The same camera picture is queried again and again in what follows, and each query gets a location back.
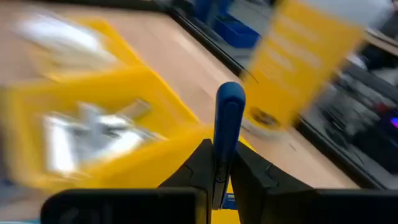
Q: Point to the blue disposable razor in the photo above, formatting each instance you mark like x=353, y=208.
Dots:
x=228, y=109

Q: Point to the bare silver nail clipper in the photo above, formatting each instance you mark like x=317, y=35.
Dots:
x=124, y=113

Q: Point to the clear bag of cotton pads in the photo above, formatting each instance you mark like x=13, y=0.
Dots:
x=90, y=51
x=46, y=31

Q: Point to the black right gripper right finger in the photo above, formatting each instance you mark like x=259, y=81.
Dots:
x=267, y=193

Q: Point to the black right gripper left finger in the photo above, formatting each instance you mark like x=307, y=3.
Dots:
x=186, y=193

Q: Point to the blue storage bin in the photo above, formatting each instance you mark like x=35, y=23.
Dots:
x=236, y=32

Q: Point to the white yellow wipes canister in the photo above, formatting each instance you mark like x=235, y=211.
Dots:
x=295, y=62

